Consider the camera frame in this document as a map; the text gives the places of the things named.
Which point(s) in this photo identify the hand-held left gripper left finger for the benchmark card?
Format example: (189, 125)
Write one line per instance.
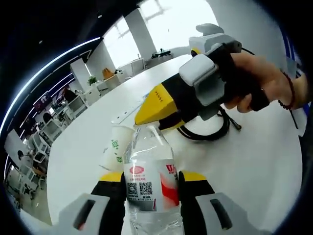
(97, 208)

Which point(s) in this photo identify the white table socket strip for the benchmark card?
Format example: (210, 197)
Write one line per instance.
(127, 112)

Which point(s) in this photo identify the blue bordered wall poster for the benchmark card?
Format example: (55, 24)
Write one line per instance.
(292, 54)

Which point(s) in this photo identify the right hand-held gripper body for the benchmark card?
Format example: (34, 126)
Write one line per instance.
(215, 36)

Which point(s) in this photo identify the white low cabinet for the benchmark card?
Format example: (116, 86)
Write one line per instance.
(110, 82)

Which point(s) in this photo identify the orange bag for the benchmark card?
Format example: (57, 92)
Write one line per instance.
(107, 74)

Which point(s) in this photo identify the white paper cup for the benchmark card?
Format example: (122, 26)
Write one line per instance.
(115, 151)

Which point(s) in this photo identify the large bright window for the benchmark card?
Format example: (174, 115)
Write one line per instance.
(181, 27)

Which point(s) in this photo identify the green potted plant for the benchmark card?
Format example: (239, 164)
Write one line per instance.
(92, 80)

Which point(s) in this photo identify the person's right hand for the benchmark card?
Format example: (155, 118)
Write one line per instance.
(266, 76)

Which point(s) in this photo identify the dark lumpy object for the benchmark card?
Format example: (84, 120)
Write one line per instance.
(161, 53)

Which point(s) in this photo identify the narrow window with blinds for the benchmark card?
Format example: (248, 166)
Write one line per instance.
(121, 44)

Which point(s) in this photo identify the hanging display screen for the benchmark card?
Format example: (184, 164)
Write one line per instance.
(41, 100)

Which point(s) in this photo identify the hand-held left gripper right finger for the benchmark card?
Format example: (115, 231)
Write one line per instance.
(203, 213)

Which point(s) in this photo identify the long ceiling light strip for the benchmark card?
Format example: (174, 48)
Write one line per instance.
(36, 80)

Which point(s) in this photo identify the clear plastic water bottle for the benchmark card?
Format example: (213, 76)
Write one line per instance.
(146, 176)

